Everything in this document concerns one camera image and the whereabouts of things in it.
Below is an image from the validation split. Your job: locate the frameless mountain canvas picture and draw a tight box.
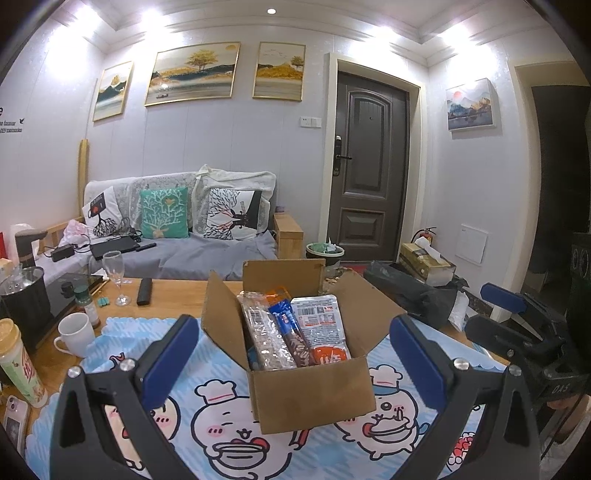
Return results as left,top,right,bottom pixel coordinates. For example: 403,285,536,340
445,77,496,133

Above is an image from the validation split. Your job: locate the blue cartoon printed cloth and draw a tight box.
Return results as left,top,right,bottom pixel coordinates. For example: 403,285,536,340
23,315,509,480

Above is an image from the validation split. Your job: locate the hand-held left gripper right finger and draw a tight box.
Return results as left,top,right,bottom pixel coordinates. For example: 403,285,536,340
389,315,542,480

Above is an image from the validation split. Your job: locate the clear pale snack packet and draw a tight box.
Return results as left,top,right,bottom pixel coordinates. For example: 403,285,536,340
259,323,297,371

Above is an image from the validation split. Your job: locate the door lock handle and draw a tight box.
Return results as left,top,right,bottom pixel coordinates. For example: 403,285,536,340
333,135,353,176

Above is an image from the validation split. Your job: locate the wooden plank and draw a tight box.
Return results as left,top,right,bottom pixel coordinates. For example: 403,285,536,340
77,138,92,219

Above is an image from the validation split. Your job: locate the black metal bin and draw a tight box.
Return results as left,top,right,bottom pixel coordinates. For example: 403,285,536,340
0,266,52,352

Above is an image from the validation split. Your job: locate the golden hill wall painting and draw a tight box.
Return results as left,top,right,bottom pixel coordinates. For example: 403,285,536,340
252,41,307,101

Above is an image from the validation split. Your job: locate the black plastic bag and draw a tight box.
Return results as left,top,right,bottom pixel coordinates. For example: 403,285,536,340
362,260,470,329

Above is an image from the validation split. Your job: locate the wine glass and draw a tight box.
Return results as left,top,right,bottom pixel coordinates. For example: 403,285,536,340
102,250,133,307

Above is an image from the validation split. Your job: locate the white wall panel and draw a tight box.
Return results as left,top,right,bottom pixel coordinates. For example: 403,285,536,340
455,223,488,265

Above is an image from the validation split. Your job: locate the grey wooden sofa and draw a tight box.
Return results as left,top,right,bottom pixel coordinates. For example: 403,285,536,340
34,171,305,283

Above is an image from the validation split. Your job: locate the pink cloth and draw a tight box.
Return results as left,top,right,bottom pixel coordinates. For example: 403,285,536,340
62,219,91,246

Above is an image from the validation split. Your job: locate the green drink cup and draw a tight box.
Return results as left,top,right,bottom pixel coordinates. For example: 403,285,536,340
0,318,49,409

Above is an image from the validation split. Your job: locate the white mug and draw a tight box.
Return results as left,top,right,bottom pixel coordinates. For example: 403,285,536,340
52,312,97,359

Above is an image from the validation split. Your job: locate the yellow tissue box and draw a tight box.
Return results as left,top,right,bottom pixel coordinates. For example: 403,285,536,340
399,239,456,285

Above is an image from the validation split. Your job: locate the white red print cushion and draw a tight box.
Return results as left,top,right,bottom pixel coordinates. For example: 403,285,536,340
82,186,125,240

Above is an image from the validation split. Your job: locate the clear dark seaweed snack packet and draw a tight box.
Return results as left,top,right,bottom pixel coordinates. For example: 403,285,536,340
237,292,278,371

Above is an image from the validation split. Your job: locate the wide tree wall painting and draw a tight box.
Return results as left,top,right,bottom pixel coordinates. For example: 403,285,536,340
143,41,242,107

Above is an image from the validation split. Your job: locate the spice jar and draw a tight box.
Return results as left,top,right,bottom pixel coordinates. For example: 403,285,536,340
73,285,102,330

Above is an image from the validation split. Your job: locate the wall text decal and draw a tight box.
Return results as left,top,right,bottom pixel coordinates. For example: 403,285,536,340
0,106,27,135

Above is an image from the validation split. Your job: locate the grey water pump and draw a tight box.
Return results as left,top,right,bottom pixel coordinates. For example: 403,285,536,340
13,228,49,269

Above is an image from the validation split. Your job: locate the brown chocolate bar packet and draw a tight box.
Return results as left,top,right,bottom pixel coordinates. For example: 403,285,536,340
281,330,311,369

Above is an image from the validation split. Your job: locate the silver orange snack packet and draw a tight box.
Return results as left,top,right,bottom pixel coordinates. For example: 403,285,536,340
290,294,353,366

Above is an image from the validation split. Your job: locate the dark grey door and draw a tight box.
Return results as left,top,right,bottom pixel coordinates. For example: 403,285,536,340
326,69,411,267

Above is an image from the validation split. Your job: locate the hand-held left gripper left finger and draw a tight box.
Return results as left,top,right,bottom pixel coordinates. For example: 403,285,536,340
50,314,200,480

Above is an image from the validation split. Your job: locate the brown cardboard box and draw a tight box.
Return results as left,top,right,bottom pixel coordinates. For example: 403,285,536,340
201,258,408,436

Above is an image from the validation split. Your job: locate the black induction cooker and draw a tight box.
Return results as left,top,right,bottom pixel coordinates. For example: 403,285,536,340
46,272,105,319

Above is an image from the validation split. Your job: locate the teal patterned cushion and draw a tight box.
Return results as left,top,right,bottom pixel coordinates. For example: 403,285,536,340
138,186,190,240

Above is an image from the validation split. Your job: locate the white phone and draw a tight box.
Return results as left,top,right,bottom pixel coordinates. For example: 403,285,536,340
2,395,33,456

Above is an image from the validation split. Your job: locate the small mountain wall painting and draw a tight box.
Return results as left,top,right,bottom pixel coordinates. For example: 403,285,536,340
92,60,135,123

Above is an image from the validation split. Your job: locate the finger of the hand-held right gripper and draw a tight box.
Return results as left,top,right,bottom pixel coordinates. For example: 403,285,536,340
479,282,566,342
464,316,550,371

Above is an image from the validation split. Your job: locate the white tree print cushion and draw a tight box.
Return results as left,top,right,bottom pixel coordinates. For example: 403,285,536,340
202,188,258,242

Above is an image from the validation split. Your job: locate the black laptop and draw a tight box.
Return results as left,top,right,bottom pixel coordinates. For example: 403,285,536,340
89,235,142,260

